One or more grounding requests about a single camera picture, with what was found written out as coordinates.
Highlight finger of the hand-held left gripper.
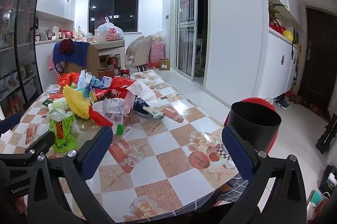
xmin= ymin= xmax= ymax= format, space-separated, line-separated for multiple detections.
xmin=25 ymin=130 xmax=56 ymax=154
xmin=0 ymin=112 xmax=22 ymax=135

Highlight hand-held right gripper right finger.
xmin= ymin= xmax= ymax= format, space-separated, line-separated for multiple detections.
xmin=222 ymin=126 xmax=307 ymax=224

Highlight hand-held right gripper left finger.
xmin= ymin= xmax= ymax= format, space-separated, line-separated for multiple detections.
xmin=26 ymin=125 xmax=116 ymax=224

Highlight green snack packet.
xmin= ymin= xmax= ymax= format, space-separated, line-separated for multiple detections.
xmin=49 ymin=112 xmax=78 ymax=153

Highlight red bin with black liner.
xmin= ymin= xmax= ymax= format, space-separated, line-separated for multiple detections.
xmin=222 ymin=98 xmax=282 ymax=158

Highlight yellow foam net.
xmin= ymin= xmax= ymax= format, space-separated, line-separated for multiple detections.
xmin=62 ymin=84 xmax=96 ymax=119

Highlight red wrapper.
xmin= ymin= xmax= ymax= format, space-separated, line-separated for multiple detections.
xmin=88 ymin=105 xmax=114 ymax=127

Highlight white printed wrapper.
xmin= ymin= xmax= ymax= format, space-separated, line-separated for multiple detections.
xmin=92 ymin=98 xmax=132 ymax=122

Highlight red snack packet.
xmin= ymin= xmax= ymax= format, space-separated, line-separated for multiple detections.
xmin=95 ymin=77 xmax=136 ymax=101

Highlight blue shoes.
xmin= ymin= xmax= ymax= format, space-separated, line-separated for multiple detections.
xmin=275 ymin=94 xmax=290 ymax=109

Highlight blue and white packet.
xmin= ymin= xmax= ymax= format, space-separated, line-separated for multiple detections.
xmin=133 ymin=98 xmax=165 ymax=119

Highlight blue and white plastic bag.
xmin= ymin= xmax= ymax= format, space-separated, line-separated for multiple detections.
xmin=78 ymin=70 xmax=111 ymax=90

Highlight red checked cloth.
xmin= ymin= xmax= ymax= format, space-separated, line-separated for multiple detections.
xmin=48 ymin=54 xmax=66 ymax=73

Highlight white crumpled plastic bag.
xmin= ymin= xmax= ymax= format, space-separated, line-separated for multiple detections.
xmin=126 ymin=80 xmax=157 ymax=105

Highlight brown round tin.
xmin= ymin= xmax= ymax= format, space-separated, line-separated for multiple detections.
xmin=97 ymin=65 xmax=115 ymax=79

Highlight black folded tripod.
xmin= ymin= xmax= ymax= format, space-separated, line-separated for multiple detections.
xmin=315 ymin=113 xmax=337 ymax=154

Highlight glass display cabinet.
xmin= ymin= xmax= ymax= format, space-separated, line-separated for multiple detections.
xmin=0 ymin=0 xmax=48 ymax=119

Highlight red knitted flower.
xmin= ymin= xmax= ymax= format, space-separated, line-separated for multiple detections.
xmin=60 ymin=38 xmax=74 ymax=54

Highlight white shoe cabinet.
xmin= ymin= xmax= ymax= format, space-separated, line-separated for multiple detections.
xmin=267 ymin=28 xmax=301 ymax=98

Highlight white air fryer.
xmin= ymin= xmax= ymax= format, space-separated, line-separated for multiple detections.
xmin=47 ymin=26 xmax=59 ymax=40

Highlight beige dining table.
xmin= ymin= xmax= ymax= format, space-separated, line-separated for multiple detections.
xmin=87 ymin=39 xmax=126 ymax=68

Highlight beige dining chair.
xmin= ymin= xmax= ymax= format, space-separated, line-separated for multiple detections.
xmin=125 ymin=36 xmax=145 ymax=68
xmin=137 ymin=35 xmax=153 ymax=66

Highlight small cardboard box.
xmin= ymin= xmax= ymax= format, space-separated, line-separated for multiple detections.
xmin=159 ymin=58 xmax=171 ymax=71

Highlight stack of pink stools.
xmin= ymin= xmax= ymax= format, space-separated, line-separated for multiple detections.
xmin=149 ymin=41 xmax=166 ymax=62

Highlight white bag with red print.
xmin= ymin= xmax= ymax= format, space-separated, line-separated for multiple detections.
xmin=93 ymin=17 xmax=124 ymax=43

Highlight dark brown entry door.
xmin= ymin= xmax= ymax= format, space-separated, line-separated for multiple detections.
xmin=297 ymin=5 xmax=337 ymax=122

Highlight sliding glass door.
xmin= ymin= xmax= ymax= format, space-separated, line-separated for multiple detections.
xmin=172 ymin=0 xmax=211 ymax=85

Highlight gift basket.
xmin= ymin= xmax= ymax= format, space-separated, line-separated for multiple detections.
xmin=151 ymin=29 xmax=165 ymax=43

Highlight potted plant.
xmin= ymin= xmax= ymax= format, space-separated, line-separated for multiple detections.
xmin=269 ymin=2 xmax=289 ymax=27

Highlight dark window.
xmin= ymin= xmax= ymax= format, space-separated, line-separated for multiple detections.
xmin=88 ymin=0 xmax=139 ymax=33

